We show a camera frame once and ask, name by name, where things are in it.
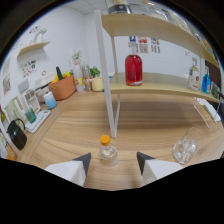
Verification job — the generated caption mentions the clear bottle orange cap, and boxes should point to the clear bottle orange cap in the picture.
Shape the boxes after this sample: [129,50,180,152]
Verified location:
[98,134,119,167]

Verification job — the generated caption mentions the blue liquid bottle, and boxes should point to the blue liquid bottle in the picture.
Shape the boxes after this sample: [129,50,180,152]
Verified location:
[201,66,212,95]

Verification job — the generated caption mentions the green cup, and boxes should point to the green cup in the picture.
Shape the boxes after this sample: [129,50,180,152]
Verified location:
[24,107,38,124]

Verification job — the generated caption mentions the blue and white cup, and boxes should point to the blue and white cup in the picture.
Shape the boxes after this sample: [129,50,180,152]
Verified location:
[43,90,58,110]

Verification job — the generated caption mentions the pale yellow cup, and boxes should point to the pale yellow cup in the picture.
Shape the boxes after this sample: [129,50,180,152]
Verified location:
[91,77,105,93]

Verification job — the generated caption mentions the clear glass with ice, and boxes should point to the clear glass with ice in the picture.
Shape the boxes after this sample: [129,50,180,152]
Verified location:
[171,127,203,165]

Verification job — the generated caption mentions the white kitchen scale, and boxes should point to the white kitchen scale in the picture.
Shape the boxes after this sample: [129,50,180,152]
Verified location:
[25,109,52,134]

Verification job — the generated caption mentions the orange yellow packet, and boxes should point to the orange yellow packet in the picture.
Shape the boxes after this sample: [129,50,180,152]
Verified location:
[5,144,18,162]

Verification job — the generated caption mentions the black kettle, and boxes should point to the black kettle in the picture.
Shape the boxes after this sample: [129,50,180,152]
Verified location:
[6,118,28,151]

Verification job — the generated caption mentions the white pouch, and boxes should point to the white pouch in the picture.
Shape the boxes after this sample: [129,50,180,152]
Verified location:
[196,97,222,123]

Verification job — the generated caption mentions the orange storage basket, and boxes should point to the orange storage basket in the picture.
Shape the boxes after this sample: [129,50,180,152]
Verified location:
[48,74,78,101]

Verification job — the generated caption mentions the white coffee machine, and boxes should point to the white coffee machine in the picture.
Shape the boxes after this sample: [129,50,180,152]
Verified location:
[23,88,42,114]

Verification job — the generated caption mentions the two-tier wooden shelf rack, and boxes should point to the two-tier wooden shelf rack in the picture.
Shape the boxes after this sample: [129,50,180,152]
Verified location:
[94,9,224,139]

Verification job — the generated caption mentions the white countertop appliance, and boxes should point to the white countertop appliance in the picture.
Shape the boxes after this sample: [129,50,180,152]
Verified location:
[34,72,56,103]

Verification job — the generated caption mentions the clear bottle red label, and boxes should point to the clear bottle red label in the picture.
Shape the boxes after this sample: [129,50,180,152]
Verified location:
[187,64,201,92]

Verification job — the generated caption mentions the dark green toy vegetable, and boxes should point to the dark green toy vegetable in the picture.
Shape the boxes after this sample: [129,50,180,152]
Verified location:
[55,65,64,81]

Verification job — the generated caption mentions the glass jar of limes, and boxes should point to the glass jar of limes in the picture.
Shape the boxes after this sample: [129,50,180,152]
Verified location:
[210,81,222,100]

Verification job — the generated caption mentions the green potted plant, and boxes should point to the green potted plant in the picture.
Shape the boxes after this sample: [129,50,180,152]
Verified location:
[89,65,101,79]

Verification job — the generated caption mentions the red liquid bottle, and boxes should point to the red liquid bottle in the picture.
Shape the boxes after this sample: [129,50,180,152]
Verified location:
[124,41,144,87]

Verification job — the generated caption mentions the colourful sticker sheet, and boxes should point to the colourful sticker sheet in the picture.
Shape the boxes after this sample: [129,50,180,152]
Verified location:
[21,59,38,78]

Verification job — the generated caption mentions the white flowers in vase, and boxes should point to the white flowers in vase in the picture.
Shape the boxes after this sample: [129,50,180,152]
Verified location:
[71,48,84,68]

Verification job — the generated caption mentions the multicoloured wall poster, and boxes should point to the multicoloured wall poster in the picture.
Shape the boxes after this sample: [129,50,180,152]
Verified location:
[150,37,161,54]

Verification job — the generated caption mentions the red wall poster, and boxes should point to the red wall poster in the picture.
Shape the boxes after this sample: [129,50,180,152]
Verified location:
[137,36,149,54]

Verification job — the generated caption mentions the wooden wall shelf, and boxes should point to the wooden wall shelf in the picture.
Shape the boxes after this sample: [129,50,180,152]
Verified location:
[17,40,51,58]

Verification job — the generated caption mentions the blue wall poster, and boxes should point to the blue wall poster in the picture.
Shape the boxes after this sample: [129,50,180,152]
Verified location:
[129,35,137,54]

